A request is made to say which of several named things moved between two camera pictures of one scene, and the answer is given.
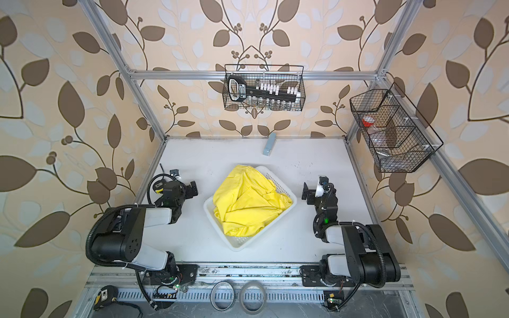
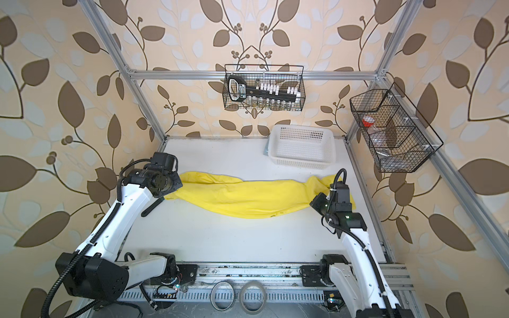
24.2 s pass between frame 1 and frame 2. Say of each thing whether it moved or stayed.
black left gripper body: moved
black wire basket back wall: stayed
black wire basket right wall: stayed
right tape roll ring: stayed
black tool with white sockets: stayed
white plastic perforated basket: moved
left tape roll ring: stayed
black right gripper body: moved
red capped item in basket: stayed
